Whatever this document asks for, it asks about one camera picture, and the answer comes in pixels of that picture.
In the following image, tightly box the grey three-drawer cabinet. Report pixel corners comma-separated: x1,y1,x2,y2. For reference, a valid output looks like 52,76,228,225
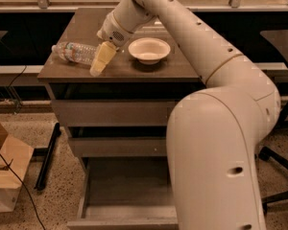
36,7,209,230

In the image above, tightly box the black office chair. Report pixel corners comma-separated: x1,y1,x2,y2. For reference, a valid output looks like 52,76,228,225
257,29,288,216

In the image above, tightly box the white paper bowl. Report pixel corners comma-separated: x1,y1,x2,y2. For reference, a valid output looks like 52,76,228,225
128,37,171,65

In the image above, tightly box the grey drawer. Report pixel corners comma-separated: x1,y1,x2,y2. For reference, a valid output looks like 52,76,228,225
51,83,182,127
67,157,179,230
68,126,166,157

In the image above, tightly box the clear plastic water bottle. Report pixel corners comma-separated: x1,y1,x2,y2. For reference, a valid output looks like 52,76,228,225
52,41,97,65

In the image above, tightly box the grey middle drawer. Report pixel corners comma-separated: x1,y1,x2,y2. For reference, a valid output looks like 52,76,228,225
68,126,166,157

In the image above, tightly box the black left table leg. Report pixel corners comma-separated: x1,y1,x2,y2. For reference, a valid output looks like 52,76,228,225
34,123,61,191

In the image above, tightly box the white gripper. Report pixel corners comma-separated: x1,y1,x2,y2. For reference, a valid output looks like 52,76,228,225
89,10,133,77

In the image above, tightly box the grey bottom drawer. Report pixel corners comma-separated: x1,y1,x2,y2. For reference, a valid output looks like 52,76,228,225
67,157,179,230

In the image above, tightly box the open cardboard box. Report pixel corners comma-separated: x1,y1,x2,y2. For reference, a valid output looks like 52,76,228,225
0,123,34,213

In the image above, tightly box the black floor cable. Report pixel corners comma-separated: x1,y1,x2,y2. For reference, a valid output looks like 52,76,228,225
0,64,47,230

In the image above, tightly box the grey top drawer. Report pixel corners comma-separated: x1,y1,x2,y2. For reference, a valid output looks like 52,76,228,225
51,83,182,127

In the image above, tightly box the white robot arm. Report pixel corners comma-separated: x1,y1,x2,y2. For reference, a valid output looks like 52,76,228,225
90,0,280,230

